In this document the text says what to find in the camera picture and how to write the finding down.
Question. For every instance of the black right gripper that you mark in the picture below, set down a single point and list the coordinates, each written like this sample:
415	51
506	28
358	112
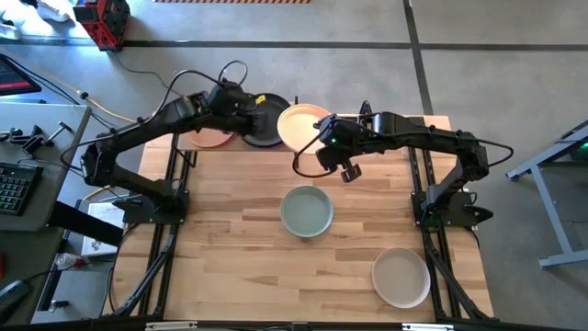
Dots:
342	142

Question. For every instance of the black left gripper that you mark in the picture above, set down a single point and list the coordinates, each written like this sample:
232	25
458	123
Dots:
243	110

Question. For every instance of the dark teal plate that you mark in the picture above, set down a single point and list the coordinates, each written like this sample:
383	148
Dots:
275	103

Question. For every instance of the peach plate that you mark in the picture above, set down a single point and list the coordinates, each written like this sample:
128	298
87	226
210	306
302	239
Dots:
298	126

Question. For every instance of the sage green plate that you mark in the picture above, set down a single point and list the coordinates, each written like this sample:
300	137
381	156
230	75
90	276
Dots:
306	211

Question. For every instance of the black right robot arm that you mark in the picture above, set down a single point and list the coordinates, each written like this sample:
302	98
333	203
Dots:
413	133

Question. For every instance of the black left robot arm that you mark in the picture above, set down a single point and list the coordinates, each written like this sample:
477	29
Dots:
138	131

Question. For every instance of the yellow tag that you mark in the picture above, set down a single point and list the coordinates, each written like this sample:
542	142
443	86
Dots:
260	99

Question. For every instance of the beige plate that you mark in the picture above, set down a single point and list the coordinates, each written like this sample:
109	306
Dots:
401	278

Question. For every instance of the white box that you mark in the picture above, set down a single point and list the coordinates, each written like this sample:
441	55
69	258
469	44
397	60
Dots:
110	212

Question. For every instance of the red and black tool case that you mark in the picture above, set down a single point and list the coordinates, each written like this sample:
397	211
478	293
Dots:
103	20

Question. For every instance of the black diagonal beam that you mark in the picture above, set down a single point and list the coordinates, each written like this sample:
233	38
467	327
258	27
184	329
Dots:
87	225

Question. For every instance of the grey desk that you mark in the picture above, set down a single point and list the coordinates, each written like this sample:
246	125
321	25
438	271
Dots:
46	115

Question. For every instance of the black desk clamp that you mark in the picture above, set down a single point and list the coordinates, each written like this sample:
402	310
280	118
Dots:
30	140

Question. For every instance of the person's white shoe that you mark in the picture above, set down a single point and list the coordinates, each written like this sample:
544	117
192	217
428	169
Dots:
53	10
9	31

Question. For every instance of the backlit keyboard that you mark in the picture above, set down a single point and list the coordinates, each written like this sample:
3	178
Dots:
18	188

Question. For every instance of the computer monitor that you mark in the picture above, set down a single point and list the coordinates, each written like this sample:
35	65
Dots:
14	78

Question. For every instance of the green lit device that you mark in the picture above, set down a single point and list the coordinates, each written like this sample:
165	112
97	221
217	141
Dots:
584	151

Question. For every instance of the black computer mouse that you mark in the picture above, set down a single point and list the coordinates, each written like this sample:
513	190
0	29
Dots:
13	294

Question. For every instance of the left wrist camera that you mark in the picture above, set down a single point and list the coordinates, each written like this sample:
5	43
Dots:
229	94

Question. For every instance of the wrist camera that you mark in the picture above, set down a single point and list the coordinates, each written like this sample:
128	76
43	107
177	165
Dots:
351	172
229	94

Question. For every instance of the black camera mount hook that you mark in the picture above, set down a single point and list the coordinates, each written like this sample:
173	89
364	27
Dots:
365	106

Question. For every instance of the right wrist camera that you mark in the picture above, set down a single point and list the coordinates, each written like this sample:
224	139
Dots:
351	172

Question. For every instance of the black aluminium frame rails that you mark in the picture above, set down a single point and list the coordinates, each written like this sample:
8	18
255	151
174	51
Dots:
434	280
149	276

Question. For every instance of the black frame crossbar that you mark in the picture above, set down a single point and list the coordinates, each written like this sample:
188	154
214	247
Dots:
294	327

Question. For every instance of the silver bracket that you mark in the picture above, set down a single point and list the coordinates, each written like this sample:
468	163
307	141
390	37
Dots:
427	327
170	326

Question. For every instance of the grey metal table frame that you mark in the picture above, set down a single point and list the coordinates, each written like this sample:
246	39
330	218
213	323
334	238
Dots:
551	216

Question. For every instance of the small metal bracket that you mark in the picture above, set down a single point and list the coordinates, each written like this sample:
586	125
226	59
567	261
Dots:
59	304

